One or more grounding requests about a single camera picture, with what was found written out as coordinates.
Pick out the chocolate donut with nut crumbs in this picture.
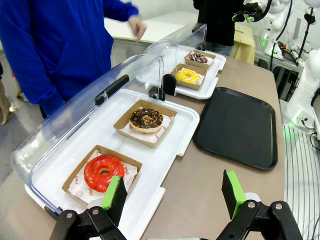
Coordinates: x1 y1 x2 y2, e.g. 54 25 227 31
129 107 165 134

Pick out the clear plastic display lid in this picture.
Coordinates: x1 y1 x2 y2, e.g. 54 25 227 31
143 22 208 86
10 53 165 216

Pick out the black lid handle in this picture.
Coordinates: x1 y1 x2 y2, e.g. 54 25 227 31
94 74 131 107
191 22 207 34

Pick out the bystander person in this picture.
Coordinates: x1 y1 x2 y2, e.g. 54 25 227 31
0 61 21 126

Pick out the large white lab table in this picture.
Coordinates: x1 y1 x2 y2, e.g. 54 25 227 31
103 10 201 66

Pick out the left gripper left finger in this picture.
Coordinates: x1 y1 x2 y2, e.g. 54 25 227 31
49 175 129 240

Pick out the white display tray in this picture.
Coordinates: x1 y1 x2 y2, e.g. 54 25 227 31
24 88 201 240
135 44 227 101

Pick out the black tripod stand with knob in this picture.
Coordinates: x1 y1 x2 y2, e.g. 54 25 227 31
296 6 317 60

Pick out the thin black cable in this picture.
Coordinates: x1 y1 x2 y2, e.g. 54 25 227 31
309 131 320 152

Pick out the person left hand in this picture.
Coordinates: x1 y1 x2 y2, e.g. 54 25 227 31
128 14 148 45

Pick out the person right forearm blue sleeve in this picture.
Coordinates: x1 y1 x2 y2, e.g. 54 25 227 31
0 34 66 116

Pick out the white printed paper liner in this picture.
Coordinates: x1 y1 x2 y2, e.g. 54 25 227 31
174 66 207 86
189 53 215 66
67 149 139 205
119 115 175 144

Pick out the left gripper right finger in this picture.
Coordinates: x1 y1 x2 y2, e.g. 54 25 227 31
216 169 304 240

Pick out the grey striped platform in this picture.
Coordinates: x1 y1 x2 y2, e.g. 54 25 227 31
281 123 320 240

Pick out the beige checkered cloth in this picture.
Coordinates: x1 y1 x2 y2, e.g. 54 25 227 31
230 23 256 65

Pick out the black lid hinge knob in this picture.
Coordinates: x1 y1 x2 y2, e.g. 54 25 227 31
162 73 178 97
148 85 166 102

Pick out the person left forearm blue sleeve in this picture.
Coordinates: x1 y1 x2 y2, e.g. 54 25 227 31
101 0 140 23

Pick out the person torso in blue sweater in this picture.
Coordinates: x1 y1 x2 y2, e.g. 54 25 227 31
0 0 118 116

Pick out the person in black top, jeans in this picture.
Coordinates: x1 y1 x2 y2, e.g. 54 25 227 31
192 0 246 57

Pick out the dark donut with coloured sprinkles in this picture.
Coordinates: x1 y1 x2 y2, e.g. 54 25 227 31
187 52 209 64

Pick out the black serving tray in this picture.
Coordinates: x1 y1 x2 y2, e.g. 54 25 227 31
192 86 279 172

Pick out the brown cardboard donut box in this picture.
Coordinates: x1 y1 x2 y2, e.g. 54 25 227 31
112 99 178 149
61 144 144 207
183 49 217 70
170 62 209 92

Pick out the cluttered equipment bench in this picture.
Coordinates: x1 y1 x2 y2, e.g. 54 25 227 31
254 34 305 77

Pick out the yellow glazed sprinkle donut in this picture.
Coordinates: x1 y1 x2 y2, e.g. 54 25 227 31
174 68 201 85

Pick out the black background robot cable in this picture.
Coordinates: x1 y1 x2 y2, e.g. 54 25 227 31
268 0 294 72

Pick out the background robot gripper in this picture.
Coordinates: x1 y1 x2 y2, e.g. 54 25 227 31
231 4 264 24

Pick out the red glazed donut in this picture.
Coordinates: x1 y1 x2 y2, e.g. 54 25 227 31
83 154 126 194

